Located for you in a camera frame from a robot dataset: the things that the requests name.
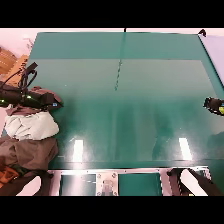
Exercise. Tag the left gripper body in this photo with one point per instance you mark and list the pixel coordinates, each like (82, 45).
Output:
(51, 101)

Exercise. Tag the brown T-shirt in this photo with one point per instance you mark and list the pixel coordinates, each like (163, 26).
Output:
(40, 90)

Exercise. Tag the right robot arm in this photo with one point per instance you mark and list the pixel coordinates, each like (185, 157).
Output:
(200, 183)

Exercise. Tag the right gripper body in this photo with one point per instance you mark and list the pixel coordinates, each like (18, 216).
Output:
(212, 104)

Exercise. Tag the orange garment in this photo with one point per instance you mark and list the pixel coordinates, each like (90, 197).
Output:
(7, 175)

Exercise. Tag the silver frame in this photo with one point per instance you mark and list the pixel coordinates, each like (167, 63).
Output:
(106, 183)

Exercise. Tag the olive grey garment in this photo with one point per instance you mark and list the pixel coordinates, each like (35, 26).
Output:
(30, 153)

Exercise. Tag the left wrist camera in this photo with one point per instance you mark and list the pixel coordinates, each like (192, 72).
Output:
(31, 66)

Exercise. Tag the brown cardboard box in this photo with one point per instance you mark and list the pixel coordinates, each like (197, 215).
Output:
(10, 65)

